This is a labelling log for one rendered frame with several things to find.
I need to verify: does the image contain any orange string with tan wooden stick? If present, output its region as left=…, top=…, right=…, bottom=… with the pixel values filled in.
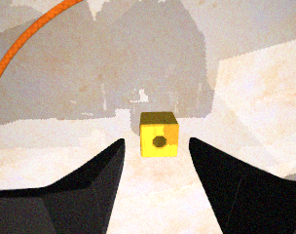
left=0, top=0, right=83, bottom=77

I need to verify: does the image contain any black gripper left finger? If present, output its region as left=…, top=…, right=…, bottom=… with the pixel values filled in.
left=0, top=138, right=126, bottom=234

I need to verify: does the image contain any yellow wooden block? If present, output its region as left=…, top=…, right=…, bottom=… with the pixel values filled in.
left=139, top=111, right=179, bottom=157

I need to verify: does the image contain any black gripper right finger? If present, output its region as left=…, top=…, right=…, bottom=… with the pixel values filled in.
left=189, top=137, right=296, bottom=234

